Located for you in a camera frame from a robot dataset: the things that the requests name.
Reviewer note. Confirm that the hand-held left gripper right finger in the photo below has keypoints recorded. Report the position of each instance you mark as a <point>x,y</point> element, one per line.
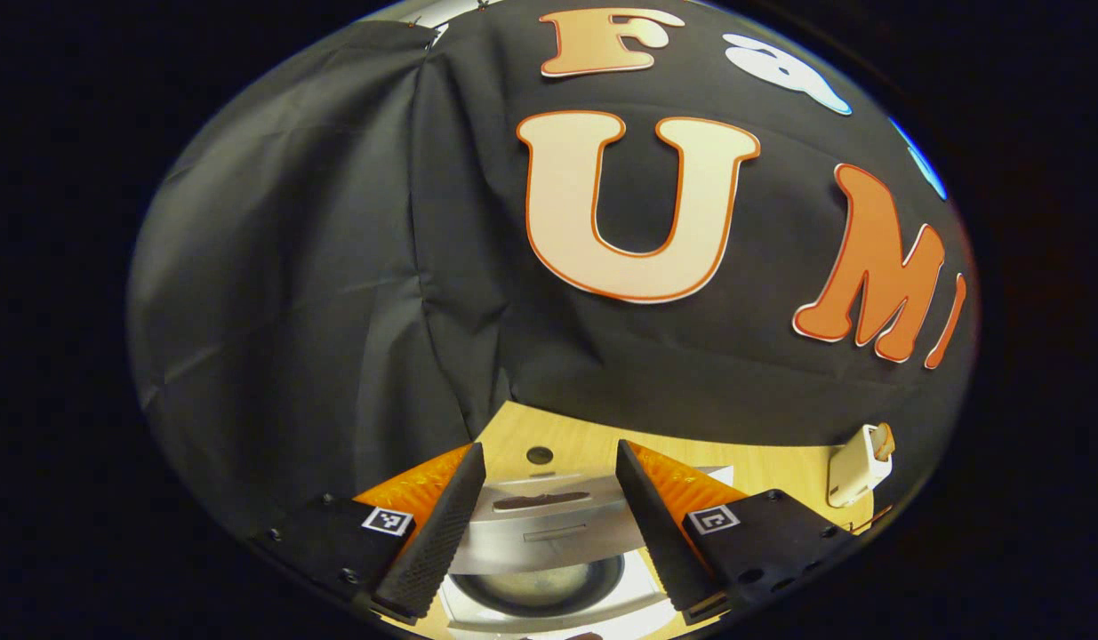
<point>660,533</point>

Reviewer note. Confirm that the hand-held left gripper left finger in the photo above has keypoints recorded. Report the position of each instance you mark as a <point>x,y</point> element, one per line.
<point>442,533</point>

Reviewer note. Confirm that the white rice cooker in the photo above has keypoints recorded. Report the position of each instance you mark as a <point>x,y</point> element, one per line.
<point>548,533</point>

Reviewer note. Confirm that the dark round table grommet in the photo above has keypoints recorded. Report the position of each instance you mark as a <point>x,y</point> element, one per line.
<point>539,455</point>

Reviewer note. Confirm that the white toaster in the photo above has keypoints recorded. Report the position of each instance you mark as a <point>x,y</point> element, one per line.
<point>851,476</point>

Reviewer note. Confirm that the brown toast slice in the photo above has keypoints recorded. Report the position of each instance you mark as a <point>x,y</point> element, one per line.
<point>885,440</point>

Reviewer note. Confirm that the black backdrop cloth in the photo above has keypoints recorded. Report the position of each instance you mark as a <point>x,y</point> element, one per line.
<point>335,267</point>

